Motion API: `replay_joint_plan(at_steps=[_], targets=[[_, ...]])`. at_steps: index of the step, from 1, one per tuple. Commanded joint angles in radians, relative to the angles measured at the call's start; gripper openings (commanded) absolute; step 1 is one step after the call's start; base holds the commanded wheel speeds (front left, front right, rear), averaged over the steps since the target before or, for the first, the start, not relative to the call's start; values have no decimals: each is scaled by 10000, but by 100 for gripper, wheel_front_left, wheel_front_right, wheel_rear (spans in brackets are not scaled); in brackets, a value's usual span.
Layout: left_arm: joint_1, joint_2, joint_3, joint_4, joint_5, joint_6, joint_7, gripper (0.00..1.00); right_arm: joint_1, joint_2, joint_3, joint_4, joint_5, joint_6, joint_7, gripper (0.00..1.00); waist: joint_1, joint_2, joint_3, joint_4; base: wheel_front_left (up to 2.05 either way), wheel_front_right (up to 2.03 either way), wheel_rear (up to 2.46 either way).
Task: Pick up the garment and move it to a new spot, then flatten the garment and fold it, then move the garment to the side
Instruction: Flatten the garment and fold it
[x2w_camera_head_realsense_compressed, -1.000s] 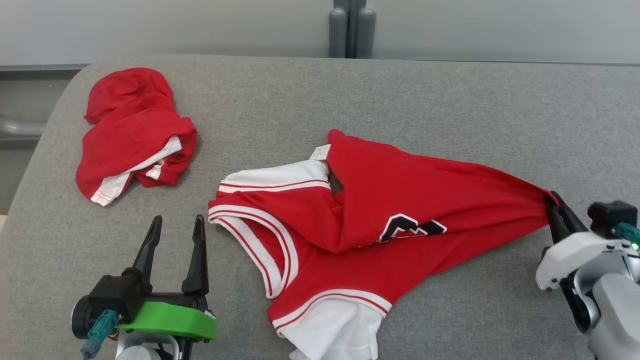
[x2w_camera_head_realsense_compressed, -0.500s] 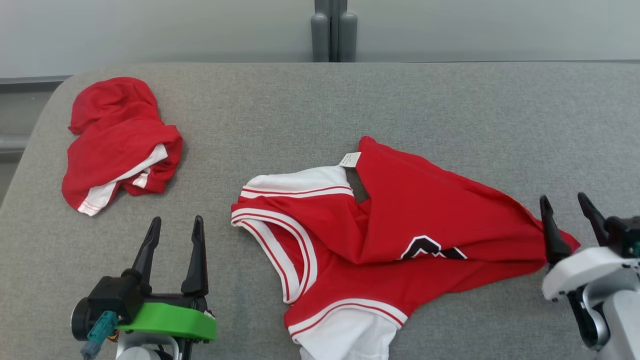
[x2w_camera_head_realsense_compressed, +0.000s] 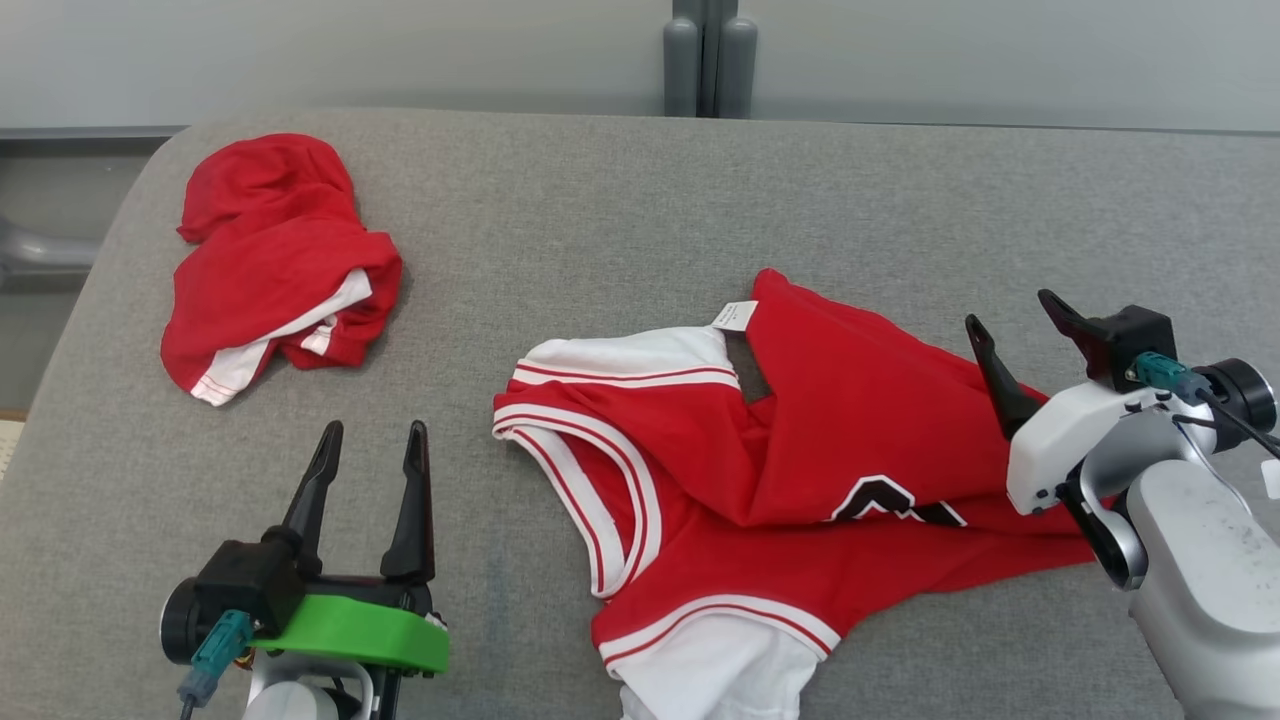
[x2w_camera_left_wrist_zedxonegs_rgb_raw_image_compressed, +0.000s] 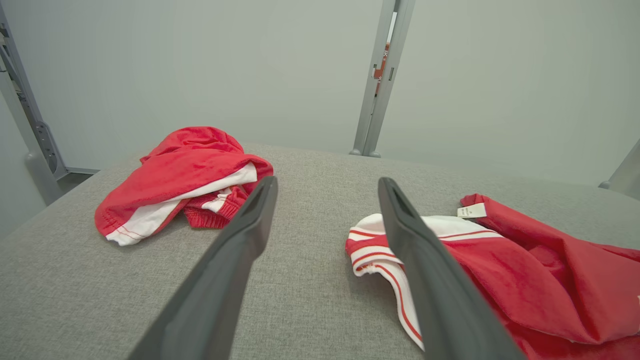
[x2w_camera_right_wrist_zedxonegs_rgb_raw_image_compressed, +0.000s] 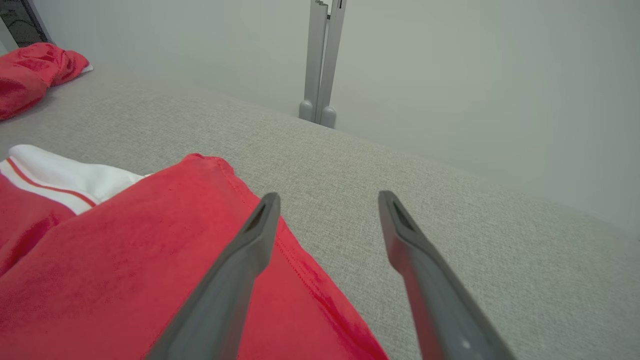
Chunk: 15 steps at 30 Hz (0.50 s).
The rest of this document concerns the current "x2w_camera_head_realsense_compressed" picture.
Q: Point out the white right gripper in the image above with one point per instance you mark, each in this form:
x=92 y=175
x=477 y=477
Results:
x=1060 y=440

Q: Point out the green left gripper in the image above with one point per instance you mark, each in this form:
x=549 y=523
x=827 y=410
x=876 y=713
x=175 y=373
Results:
x=360 y=630

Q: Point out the red white basketball jersey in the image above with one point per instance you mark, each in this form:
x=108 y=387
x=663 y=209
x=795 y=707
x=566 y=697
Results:
x=820 y=420

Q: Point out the red shorts with white trim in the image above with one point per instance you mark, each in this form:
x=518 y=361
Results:
x=260 y=270

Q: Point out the white tape label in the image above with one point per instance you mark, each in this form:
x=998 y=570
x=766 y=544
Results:
x=1272 y=480

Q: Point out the grey metal pipe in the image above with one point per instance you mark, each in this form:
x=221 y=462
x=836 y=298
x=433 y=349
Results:
x=40 y=255

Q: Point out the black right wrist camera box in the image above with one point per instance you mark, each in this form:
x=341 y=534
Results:
x=1135 y=340

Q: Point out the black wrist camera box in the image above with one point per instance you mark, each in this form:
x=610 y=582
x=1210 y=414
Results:
x=1135 y=340
x=245 y=580

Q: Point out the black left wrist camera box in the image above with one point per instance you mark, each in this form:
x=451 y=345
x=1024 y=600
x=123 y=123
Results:
x=245 y=580

